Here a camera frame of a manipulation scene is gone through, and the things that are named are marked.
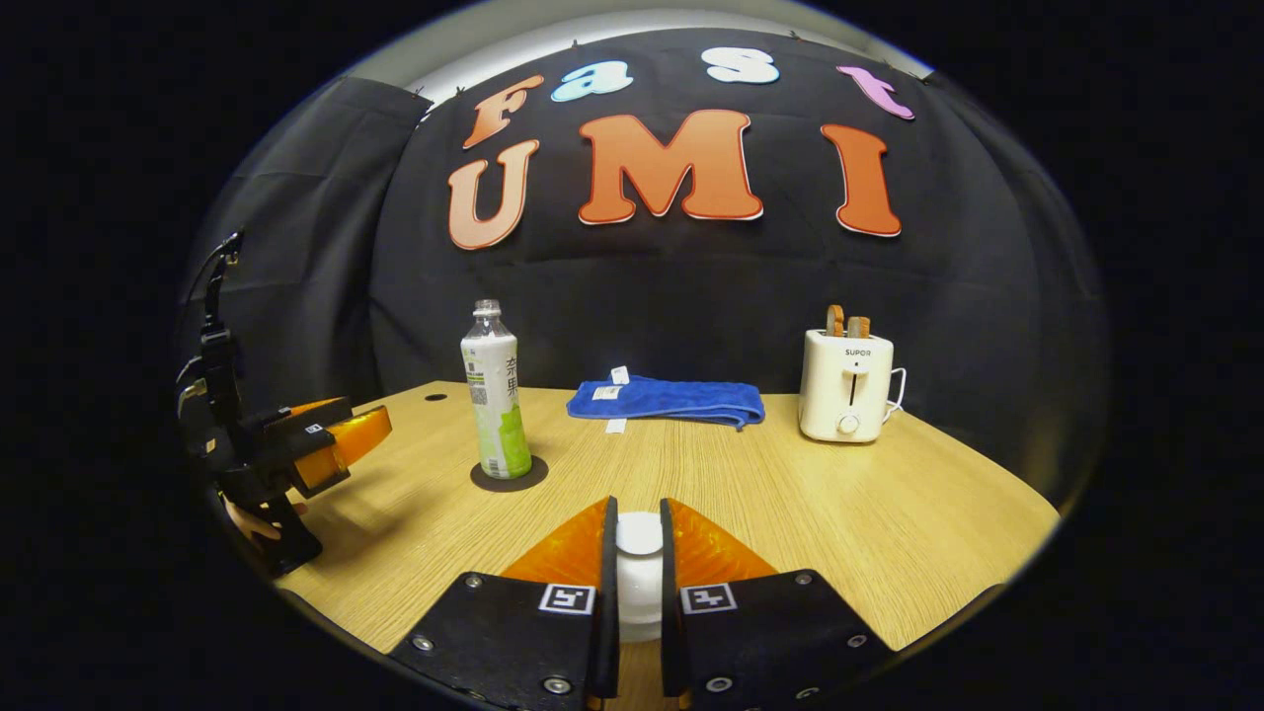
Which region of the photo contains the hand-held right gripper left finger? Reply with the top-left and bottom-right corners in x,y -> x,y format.
387,496 -> 622,711

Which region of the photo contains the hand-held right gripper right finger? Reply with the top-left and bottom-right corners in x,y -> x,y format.
659,496 -> 891,711

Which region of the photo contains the dark round coaster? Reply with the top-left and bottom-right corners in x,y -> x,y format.
470,453 -> 550,494

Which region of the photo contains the clear water bottle green label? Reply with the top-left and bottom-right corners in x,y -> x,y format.
460,299 -> 533,482

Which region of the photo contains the blue towel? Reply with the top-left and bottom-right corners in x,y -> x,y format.
567,365 -> 767,436

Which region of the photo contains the cream toaster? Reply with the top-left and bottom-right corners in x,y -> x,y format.
798,329 -> 896,444

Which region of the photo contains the black backdrop cloth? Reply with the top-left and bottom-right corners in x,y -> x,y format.
178,28 -> 1107,505

